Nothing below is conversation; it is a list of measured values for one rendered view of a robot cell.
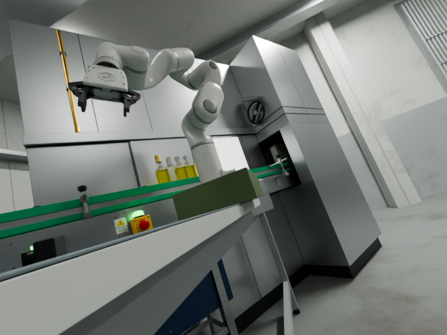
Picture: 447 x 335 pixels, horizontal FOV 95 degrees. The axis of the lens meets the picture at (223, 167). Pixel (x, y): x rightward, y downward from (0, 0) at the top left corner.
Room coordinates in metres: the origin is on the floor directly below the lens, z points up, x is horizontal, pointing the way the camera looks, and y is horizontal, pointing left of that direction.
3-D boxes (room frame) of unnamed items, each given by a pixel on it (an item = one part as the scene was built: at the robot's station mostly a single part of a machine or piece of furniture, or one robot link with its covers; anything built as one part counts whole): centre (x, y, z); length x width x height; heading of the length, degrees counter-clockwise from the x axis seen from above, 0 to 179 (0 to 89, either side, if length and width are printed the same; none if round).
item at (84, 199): (0.76, 0.54, 0.94); 0.07 x 0.04 x 0.13; 38
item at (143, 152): (1.46, 0.15, 1.15); 0.90 x 0.03 x 0.34; 128
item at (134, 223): (0.85, 0.40, 0.79); 0.07 x 0.07 x 0.07; 38
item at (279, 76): (1.97, -0.79, 1.69); 0.70 x 0.37 x 0.89; 128
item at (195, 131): (0.76, 0.05, 1.07); 0.13 x 0.10 x 0.16; 41
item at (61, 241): (0.67, 0.62, 0.79); 0.08 x 0.08 x 0.08; 38
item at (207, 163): (0.76, 0.04, 0.92); 0.16 x 0.13 x 0.15; 83
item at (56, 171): (1.90, 0.21, 1.44); 2.34 x 0.79 x 1.38; 128
